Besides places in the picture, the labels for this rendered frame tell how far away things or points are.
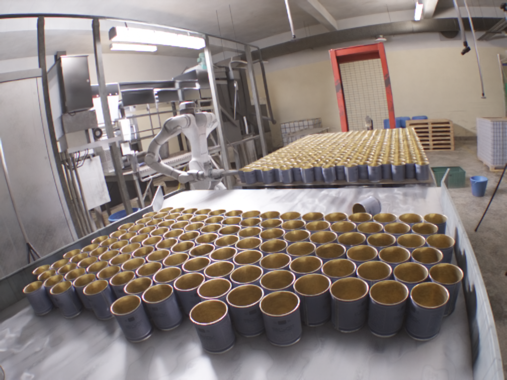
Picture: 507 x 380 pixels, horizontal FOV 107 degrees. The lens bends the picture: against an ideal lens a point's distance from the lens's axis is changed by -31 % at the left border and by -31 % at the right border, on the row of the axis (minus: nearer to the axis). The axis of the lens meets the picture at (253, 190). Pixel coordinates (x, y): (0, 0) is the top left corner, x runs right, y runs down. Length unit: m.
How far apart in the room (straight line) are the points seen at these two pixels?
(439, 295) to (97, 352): 0.67
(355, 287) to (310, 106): 10.42
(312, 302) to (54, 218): 2.43
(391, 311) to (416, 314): 0.04
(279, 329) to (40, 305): 0.66
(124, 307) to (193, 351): 0.19
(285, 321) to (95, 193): 2.86
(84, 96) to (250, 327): 2.39
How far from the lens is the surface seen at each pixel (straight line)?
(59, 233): 2.70
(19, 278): 1.05
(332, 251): 0.65
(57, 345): 0.73
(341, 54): 2.90
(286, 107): 11.18
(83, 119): 2.67
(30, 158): 2.62
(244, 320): 0.51
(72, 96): 2.57
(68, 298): 0.78
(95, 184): 3.16
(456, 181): 4.94
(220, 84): 5.70
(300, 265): 0.61
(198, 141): 1.98
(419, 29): 9.87
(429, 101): 10.36
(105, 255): 0.91
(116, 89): 3.59
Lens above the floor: 1.46
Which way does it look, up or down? 15 degrees down
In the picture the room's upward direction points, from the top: 10 degrees counter-clockwise
